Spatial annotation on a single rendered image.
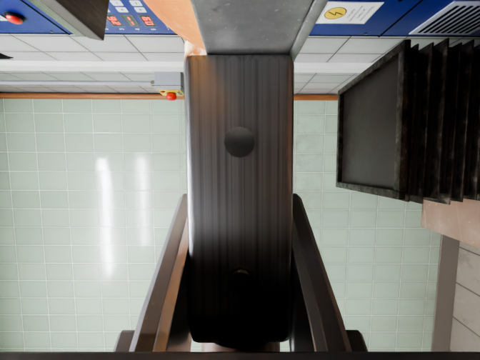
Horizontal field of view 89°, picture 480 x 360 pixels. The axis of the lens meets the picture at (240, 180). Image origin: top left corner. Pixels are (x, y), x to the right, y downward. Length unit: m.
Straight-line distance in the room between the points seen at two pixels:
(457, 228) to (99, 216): 1.50
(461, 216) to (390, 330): 1.05
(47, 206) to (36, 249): 0.25
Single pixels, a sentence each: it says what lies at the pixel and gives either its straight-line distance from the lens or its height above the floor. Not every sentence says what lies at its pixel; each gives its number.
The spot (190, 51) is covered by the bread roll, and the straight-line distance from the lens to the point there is 0.18.
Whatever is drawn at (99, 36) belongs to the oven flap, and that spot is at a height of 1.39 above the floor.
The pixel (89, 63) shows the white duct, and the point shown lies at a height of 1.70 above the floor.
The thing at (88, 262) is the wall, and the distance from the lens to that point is 1.63.
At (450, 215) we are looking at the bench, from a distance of 0.94.
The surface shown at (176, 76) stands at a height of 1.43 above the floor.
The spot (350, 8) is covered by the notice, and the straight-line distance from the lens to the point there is 0.62.
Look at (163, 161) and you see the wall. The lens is 1.35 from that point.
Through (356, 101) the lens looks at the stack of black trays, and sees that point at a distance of 0.71.
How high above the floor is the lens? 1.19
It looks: level
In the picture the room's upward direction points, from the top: 90 degrees counter-clockwise
